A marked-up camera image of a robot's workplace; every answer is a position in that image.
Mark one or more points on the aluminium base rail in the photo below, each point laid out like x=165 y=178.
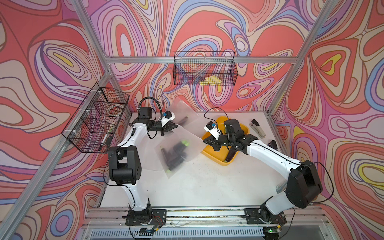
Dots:
x=208 y=223

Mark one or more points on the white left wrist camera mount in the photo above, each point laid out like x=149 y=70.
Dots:
x=167 y=116

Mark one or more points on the aluminium frame post right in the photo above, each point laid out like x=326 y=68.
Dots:
x=294 y=69

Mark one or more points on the aluminium frame post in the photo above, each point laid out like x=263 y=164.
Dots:
x=22 y=205
x=294 y=69

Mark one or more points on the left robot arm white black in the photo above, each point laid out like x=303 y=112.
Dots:
x=125 y=168

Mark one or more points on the clear zip-top plastic bag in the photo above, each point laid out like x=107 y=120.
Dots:
x=181 y=109

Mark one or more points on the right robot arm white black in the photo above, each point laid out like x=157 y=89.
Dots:
x=303 y=181

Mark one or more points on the black wire basket wall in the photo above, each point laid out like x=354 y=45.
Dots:
x=96 y=120
x=190 y=67

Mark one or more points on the purple eggplant in tray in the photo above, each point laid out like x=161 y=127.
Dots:
x=231 y=154

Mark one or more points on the blue black tool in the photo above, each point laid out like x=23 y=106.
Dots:
x=273 y=144

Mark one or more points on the aluminium frame post left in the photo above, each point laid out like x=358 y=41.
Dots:
x=22 y=205

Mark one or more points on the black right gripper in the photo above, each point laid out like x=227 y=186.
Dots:
x=211 y=139

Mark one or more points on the yellow cloth in basket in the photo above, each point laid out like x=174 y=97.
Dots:
x=211 y=81

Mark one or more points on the grey black stapler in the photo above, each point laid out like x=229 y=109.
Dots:
x=257 y=128

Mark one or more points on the black wire basket left wall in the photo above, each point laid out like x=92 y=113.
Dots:
x=96 y=120

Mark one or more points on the black wire basket back wall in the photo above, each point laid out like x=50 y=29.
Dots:
x=190 y=67

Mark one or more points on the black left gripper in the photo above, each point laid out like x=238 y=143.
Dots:
x=165 y=129

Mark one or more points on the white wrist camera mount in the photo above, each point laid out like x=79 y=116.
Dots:
x=167 y=116
x=211 y=127

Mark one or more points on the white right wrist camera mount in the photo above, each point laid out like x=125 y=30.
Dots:
x=211 y=127

